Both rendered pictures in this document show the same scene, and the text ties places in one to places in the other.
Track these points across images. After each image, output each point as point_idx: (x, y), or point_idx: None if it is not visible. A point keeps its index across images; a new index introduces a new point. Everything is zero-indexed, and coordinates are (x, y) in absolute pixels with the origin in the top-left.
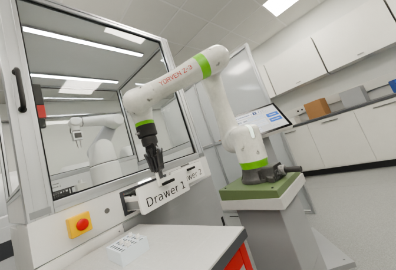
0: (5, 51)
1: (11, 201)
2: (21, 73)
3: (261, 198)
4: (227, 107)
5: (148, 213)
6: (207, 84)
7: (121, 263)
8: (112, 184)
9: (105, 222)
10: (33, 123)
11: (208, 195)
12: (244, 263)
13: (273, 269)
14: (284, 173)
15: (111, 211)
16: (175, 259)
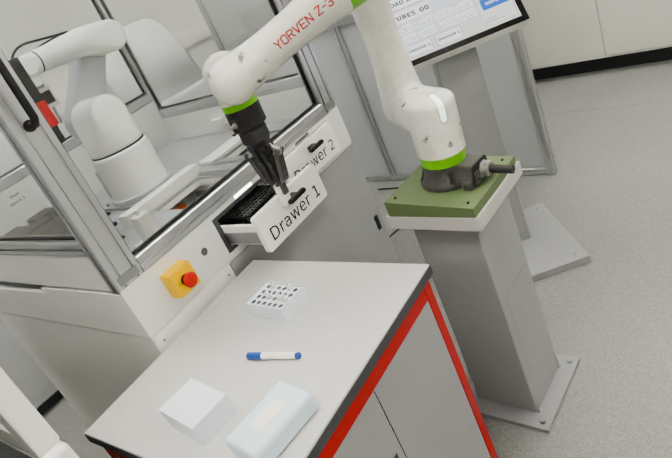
0: None
1: (6, 253)
2: None
3: (452, 216)
4: (395, 42)
5: None
6: None
7: (282, 318)
8: (199, 210)
9: (208, 267)
10: (54, 145)
11: (350, 184)
12: (428, 299)
13: (461, 292)
14: (489, 174)
15: (209, 251)
16: (353, 308)
